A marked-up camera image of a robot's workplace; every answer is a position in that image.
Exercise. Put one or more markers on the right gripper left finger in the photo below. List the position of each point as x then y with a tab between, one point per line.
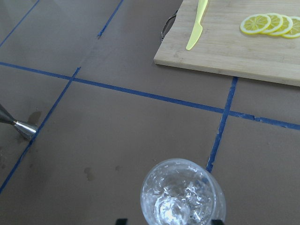
122	221

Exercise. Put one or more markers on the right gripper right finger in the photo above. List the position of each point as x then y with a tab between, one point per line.
217	222

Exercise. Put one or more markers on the steel jigger measuring cup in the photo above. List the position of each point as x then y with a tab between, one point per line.
26	130

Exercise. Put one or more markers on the clear wine glass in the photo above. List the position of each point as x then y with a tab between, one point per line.
180	192

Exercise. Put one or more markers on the bamboo cutting board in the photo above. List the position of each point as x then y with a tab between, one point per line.
223	49

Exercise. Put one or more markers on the lemon slice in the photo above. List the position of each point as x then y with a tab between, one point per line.
275	24
283	26
295	31
255	24

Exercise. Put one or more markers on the yellow plastic knife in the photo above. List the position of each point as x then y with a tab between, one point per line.
197	28

